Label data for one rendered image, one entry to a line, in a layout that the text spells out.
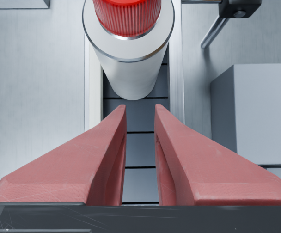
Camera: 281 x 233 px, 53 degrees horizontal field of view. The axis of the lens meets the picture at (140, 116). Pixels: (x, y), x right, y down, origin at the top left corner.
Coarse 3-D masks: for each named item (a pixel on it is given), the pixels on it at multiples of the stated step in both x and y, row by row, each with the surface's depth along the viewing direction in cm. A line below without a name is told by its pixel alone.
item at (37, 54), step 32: (64, 0) 37; (0, 32) 37; (32, 32) 37; (64, 32) 37; (192, 32) 37; (224, 32) 37; (256, 32) 37; (0, 64) 36; (32, 64) 37; (64, 64) 37; (192, 64) 37; (224, 64) 37; (0, 96) 36; (32, 96) 36; (64, 96) 36; (192, 96) 36; (0, 128) 36; (32, 128) 36; (64, 128) 36; (192, 128) 36; (0, 160) 36; (32, 160) 36
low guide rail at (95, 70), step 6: (90, 48) 28; (90, 54) 28; (90, 60) 28; (96, 60) 28; (90, 66) 28; (96, 66) 28; (90, 72) 28; (96, 72) 28; (102, 72) 29; (90, 78) 28; (96, 78) 28; (102, 78) 29; (90, 84) 28; (96, 84) 28; (102, 84) 29; (90, 90) 28; (96, 90) 28; (102, 90) 29; (90, 96) 28; (96, 96) 28; (102, 96) 29; (90, 102) 28; (96, 102) 28; (102, 102) 29; (90, 108) 28; (96, 108) 28; (102, 108) 29; (90, 114) 28; (96, 114) 28; (102, 114) 29; (90, 120) 28; (96, 120) 28; (90, 126) 28
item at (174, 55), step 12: (180, 0) 24; (180, 12) 24; (180, 24) 24; (180, 36) 24; (168, 48) 24; (180, 48) 23; (168, 60) 24; (180, 60) 23; (168, 72) 24; (180, 72) 23; (168, 84) 24; (180, 84) 23; (168, 96) 24; (180, 96) 23; (168, 108) 24; (180, 108) 23; (180, 120) 23
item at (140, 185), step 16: (160, 80) 32; (112, 96) 31; (160, 96) 31; (128, 112) 31; (144, 112) 31; (128, 128) 31; (144, 128) 31; (128, 144) 31; (144, 144) 31; (128, 160) 31; (144, 160) 31; (128, 176) 31; (144, 176) 31; (128, 192) 30; (144, 192) 30
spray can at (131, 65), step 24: (96, 0) 12; (120, 0) 11; (144, 0) 11; (168, 0) 15; (96, 24) 15; (120, 24) 13; (144, 24) 13; (168, 24) 15; (96, 48) 15; (120, 48) 15; (144, 48) 15; (120, 72) 18; (144, 72) 19; (120, 96) 30; (144, 96) 30
